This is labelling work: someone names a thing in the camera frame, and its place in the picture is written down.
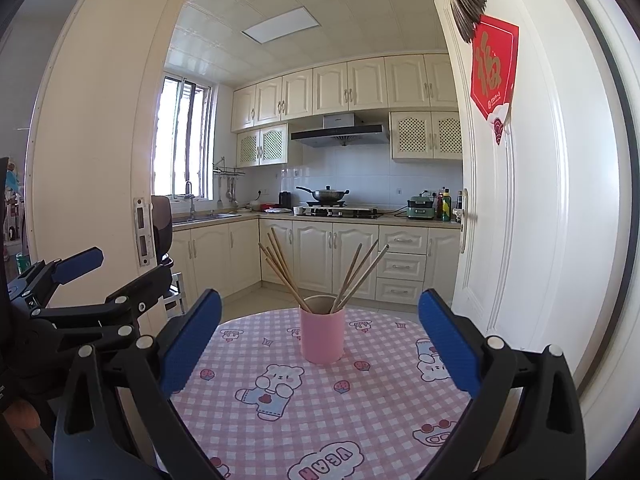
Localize feather fan decoration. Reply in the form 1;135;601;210
442;0;488;43

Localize steel kitchen sink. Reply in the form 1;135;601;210
172;212;241;225

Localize metal door strike plate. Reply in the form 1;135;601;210
133;197;152;267

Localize person's left hand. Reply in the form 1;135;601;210
10;400;42;429

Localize pink checked tablecloth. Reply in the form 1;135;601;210
160;307;481;480

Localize lattice door wall cabinet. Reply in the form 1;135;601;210
389;111;463;162
236;123;290;168

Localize ceiling light panel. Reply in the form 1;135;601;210
241;7;335;41

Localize red diamond door poster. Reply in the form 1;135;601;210
470;15;520;147

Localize white door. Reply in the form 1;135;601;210
434;0;631;396

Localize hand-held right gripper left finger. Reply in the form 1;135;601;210
52;288;223;480

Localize black gas stove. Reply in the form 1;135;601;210
305;202;383;219

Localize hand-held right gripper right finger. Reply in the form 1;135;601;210
418;288;587;480

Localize metal door handle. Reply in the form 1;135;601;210
457;188;478;255

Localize bunch of wooden chopsticks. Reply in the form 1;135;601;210
258;227;390;315

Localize green countertop appliance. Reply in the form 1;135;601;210
406;194;435;221

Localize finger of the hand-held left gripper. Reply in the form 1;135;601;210
7;247;104;307
30;257;173;356

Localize steel range hood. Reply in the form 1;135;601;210
291;113;390;148

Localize wall utensil rack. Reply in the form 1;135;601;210
212;157;246;177

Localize steel wok with lid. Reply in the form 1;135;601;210
296;185;351;205

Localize cream upper cabinet row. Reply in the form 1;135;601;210
231;54;463;133

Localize hanging kitchen utensils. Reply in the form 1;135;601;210
217;176;238;208

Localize cream base cabinets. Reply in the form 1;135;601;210
170;217;462;306

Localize pink cup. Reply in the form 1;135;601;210
299;295;347;365

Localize metal kitchen rack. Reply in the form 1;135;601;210
162;272;186;318

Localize kitchen window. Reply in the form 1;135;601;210
152;76;213;201

